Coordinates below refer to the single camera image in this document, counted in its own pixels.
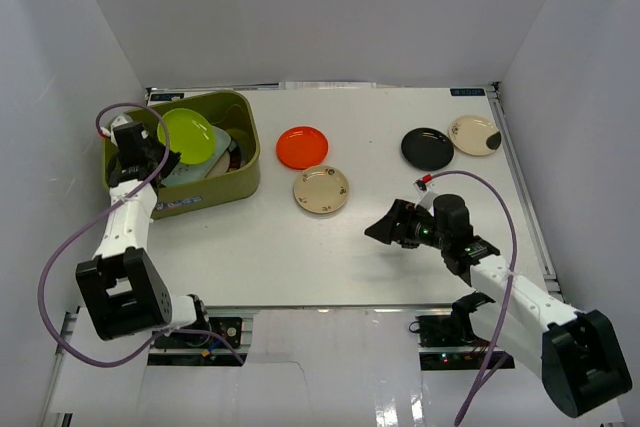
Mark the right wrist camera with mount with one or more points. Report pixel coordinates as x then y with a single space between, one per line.
426 192

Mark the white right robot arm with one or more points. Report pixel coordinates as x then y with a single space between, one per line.
575 354

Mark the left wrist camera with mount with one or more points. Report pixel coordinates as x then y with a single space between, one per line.
108 131

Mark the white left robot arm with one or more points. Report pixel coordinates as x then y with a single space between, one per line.
122 290

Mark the large black rimmed beige plate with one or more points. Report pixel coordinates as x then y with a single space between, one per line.
232 159

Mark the blue label sticker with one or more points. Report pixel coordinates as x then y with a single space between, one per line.
467 92
166 97

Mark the black round plate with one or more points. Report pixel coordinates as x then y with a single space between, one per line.
427 149

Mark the beige plate with characters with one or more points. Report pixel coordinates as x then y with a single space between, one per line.
321 189

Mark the light blue oblong dish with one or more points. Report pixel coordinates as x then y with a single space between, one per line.
187 173

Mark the orange round plate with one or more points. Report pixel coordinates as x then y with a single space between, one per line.
302 147

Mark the cream plate with black spot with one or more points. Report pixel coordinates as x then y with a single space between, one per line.
475 135

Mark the olive green plastic bin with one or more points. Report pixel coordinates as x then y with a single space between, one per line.
231 112

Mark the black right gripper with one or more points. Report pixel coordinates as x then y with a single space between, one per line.
402 212

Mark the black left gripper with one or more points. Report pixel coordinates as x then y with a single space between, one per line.
151 158

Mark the papers at table back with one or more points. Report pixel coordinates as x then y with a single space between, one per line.
325 85

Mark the lime green round plate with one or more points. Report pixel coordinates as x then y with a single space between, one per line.
188 133

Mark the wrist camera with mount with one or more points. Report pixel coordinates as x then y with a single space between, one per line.
108 131
426 192

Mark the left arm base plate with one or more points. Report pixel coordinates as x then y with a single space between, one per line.
223 349

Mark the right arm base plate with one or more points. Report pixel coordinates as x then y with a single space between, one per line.
444 346

